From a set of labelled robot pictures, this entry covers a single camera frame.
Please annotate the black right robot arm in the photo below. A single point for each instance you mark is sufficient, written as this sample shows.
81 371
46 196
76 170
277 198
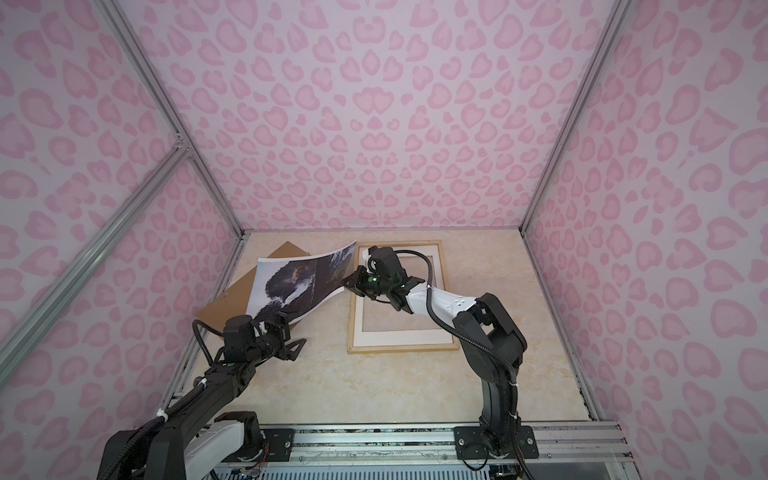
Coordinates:
491 341

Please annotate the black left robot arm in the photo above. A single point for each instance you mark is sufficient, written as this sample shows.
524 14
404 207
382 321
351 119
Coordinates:
186 414

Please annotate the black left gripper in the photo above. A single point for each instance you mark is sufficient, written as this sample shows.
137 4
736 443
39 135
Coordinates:
281 332

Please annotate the dark landscape photo print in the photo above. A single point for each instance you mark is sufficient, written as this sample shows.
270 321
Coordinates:
291 287

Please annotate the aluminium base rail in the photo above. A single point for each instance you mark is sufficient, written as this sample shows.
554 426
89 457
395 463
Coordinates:
549 450

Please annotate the diagonal aluminium strut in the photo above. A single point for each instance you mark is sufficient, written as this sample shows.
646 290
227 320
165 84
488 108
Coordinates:
39 319

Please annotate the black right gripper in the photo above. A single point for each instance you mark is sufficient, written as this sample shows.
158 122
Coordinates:
357 279

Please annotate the brown cardboard backing board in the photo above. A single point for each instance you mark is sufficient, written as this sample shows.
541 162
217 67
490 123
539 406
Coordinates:
234 300

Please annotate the white mat board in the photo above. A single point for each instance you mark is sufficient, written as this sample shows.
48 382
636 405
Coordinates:
396 339

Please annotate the light wooden picture frame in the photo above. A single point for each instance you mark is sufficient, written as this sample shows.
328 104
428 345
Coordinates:
402 349

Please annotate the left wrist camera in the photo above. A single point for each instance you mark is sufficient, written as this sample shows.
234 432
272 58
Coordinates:
238 334

